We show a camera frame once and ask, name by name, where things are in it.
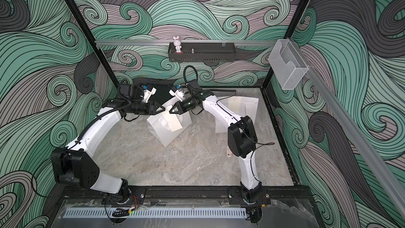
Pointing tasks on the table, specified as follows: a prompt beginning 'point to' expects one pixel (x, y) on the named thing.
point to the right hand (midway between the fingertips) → (169, 113)
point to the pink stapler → (229, 154)
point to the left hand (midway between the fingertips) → (162, 107)
